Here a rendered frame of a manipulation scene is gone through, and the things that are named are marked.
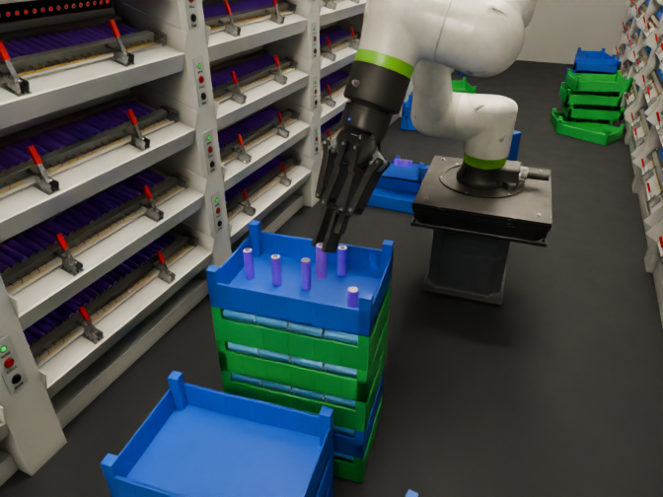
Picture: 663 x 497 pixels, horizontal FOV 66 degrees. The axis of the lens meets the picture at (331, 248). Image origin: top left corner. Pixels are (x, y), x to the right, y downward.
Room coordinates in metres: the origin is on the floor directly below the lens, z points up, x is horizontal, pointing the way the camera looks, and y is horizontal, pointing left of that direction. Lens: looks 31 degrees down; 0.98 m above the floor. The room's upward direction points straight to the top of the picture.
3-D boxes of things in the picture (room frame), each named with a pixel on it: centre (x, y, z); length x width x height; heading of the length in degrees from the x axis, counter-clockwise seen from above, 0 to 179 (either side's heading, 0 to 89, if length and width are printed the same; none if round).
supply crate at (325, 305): (0.81, 0.05, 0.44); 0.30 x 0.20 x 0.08; 73
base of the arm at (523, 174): (1.42, -0.51, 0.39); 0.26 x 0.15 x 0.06; 69
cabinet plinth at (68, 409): (1.74, 0.31, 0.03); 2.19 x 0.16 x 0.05; 157
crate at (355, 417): (0.81, 0.05, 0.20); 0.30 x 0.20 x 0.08; 73
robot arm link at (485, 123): (1.44, -0.44, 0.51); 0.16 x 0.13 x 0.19; 70
